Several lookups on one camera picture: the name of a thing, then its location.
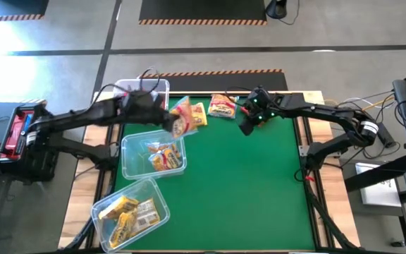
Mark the black slanted beam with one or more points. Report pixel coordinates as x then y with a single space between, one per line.
382 174

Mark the black aluminium table frame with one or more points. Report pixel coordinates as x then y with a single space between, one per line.
300 134

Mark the black round stand base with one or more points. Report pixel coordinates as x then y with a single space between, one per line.
276 8

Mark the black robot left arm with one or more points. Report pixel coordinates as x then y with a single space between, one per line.
83 114

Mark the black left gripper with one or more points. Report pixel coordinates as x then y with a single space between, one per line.
143 109

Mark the green table mat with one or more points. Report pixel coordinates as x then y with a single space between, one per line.
241 194

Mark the grey metal bracket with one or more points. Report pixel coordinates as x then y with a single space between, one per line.
304 150

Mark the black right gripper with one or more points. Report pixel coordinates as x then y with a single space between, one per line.
266 113

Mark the white box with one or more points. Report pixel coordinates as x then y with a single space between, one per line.
379 187

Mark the red box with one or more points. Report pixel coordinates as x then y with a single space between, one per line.
16 132

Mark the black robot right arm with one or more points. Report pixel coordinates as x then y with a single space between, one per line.
330 111

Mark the black power brick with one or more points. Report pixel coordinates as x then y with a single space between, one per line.
387 138

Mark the black hazard-striped floor mat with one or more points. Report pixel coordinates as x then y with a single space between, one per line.
224 83
12 7
203 10

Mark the clear plastic bin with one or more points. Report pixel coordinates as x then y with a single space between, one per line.
143 188
153 84
136 169

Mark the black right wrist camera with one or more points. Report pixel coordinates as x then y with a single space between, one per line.
257 96

